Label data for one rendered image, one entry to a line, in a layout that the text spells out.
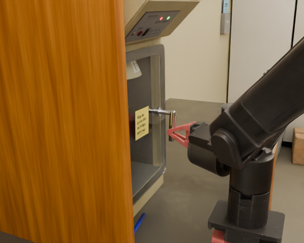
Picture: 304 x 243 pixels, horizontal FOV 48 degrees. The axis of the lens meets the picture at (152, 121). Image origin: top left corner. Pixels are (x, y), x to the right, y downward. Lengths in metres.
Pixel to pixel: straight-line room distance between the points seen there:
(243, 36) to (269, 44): 0.28
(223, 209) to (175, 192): 0.54
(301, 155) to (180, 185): 2.58
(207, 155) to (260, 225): 0.12
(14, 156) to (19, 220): 0.18
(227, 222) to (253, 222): 0.04
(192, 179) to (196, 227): 0.27
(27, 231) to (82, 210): 0.20
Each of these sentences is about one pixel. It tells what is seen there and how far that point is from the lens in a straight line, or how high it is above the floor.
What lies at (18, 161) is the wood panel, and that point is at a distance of 0.84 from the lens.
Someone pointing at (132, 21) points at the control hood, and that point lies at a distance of 0.67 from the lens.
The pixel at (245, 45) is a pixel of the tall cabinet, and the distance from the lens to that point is 3.77.
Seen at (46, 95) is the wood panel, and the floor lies 1.32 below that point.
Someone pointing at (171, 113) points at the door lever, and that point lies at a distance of 0.96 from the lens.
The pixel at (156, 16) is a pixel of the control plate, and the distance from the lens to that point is 0.75.
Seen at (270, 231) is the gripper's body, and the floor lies 1.19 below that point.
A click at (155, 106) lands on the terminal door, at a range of 0.95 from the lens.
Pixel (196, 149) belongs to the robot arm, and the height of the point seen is 1.28.
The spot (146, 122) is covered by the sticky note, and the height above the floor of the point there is 1.19.
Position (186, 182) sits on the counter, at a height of 0.94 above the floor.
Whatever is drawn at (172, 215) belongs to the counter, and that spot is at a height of 0.94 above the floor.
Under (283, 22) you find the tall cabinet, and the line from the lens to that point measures 3.71.
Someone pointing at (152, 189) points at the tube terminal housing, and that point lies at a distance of 1.05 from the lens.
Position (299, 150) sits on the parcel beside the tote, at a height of 0.15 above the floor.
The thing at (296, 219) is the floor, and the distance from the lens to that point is 2.78.
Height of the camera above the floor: 1.48
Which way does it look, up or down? 18 degrees down
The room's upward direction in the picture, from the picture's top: 1 degrees counter-clockwise
